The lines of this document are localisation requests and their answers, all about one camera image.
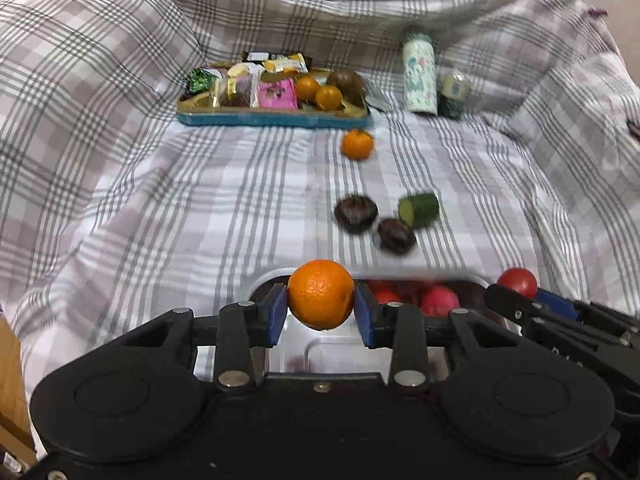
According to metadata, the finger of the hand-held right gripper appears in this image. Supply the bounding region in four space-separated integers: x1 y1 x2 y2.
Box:
537 290 628 333
484 284 626 356

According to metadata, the white patterned bottle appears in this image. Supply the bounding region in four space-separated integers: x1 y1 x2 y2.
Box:
402 25 438 114

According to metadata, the blue snack tray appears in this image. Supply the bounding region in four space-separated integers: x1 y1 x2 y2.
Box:
176 62 373 130

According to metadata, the grey plaid cloth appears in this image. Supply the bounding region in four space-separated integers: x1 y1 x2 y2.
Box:
0 0 640 361

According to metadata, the dark purple passion fruit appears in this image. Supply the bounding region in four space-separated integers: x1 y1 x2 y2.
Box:
376 217 417 255
334 196 378 234

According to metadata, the green candy wrapper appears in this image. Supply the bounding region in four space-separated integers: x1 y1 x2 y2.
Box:
186 67 223 101

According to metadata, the yellow snack packet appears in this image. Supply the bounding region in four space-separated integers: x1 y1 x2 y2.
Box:
263 54 311 75

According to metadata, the orange with green stem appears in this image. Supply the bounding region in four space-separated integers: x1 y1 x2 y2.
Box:
341 129 375 161

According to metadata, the green drink can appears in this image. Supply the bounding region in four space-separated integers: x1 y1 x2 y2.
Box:
437 72 473 121

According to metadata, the small orange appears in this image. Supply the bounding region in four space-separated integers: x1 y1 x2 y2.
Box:
295 76 321 102
315 85 344 111

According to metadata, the brown green round fruit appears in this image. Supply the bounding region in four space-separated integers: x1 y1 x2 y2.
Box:
327 69 366 106

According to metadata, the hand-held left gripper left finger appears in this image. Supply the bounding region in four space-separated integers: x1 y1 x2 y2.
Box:
120 284 288 392

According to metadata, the brown snack packet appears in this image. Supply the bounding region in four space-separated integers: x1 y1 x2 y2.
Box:
215 72 262 109

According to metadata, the red pink apple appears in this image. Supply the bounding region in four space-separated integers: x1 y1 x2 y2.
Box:
419 285 462 317

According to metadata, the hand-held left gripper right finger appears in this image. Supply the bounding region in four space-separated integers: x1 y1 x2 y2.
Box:
354 284 523 391

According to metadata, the stainless steel tray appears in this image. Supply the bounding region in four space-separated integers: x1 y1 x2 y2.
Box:
244 266 521 378

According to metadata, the cream snack packet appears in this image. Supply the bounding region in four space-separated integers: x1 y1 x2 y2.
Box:
225 62 264 79

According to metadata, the green cucumber piece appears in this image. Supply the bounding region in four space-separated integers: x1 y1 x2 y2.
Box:
398 191 440 229

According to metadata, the red tomato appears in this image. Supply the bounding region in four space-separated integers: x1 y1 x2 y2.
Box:
369 280 406 306
496 267 539 300

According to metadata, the wooden furniture panel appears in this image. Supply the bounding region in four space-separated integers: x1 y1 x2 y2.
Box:
0 310 38 466

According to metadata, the orange without stem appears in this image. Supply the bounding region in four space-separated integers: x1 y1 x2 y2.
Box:
287 259 356 331

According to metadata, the pink snack packet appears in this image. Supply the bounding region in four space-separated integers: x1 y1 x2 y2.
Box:
258 79 299 110

